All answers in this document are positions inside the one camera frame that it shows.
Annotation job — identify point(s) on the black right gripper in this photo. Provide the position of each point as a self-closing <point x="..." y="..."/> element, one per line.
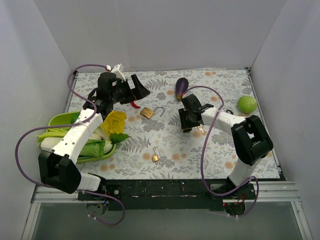
<point x="186" y="116"/>

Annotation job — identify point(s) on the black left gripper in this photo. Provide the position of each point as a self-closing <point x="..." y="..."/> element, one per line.
<point x="132" y="90"/>

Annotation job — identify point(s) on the yellow padlock keys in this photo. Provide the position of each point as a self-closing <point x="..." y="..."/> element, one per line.
<point x="200" y="128"/>

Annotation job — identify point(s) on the yellow padlock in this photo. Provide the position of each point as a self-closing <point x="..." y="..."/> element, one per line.
<point x="187" y="130"/>

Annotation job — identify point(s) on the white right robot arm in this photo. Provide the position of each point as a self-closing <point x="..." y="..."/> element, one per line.
<point x="250" y="138"/>

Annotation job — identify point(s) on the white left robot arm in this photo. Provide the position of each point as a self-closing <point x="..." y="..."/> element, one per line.
<point x="57" y="167"/>

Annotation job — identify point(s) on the red chili pepper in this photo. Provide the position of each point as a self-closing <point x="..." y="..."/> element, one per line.
<point x="133" y="104"/>

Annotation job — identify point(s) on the large brass padlock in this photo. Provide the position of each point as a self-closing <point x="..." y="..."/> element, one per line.
<point x="148" y="113"/>

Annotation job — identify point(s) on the purple eggplant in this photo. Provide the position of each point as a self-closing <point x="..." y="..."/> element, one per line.
<point x="181" y="86"/>

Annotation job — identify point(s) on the small brass padlock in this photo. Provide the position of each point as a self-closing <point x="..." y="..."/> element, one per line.
<point x="155" y="157"/>

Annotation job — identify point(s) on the green lettuce leaf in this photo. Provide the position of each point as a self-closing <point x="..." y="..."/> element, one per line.
<point x="99" y="148"/>

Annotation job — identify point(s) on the green tray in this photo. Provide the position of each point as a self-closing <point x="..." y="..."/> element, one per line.
<point x="67" y="118"/>

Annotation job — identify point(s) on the green bok choy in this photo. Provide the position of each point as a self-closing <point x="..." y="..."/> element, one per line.
<point x="60" y="129"/>

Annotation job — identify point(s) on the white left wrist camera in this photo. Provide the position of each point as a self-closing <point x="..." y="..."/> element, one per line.
<point x="118" y="71"/>

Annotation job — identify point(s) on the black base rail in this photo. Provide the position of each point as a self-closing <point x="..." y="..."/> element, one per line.
<point x="172" y="194"/>

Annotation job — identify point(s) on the aluminium frame rail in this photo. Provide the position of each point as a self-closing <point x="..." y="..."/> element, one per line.
<point x="269" y="191"/>

